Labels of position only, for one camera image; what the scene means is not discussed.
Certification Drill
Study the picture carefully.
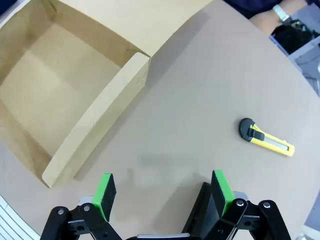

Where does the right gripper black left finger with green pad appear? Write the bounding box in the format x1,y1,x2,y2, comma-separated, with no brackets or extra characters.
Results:
39,172,121,240

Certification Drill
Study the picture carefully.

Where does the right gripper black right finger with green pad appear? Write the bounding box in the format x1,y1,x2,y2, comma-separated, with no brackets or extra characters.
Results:
202,169,292,240

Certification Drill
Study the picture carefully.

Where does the yellow black utility knife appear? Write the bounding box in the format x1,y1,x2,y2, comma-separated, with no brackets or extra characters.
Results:
238,117,296,158

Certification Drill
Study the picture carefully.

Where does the person's left forearm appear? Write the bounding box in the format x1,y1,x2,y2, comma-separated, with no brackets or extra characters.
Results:
283,0,309,13

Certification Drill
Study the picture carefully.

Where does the brown cardboard box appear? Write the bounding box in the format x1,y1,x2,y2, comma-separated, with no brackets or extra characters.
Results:
0,0,215,189

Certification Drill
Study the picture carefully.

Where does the person's left hand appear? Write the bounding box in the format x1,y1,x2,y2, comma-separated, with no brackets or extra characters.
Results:
249,9,280,35

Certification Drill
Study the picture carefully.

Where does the white ribbed cover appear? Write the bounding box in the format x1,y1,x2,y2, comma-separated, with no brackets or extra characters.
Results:
0,194,41,240

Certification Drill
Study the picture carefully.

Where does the black bag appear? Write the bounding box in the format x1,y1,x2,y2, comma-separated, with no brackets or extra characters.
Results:
271,21,320,55

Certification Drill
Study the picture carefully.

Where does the person in purple jacket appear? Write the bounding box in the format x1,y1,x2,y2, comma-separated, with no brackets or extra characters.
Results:
221,0,279,19

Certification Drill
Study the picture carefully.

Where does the silver wristwatch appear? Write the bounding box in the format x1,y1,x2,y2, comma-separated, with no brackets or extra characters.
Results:
272,3,291,23

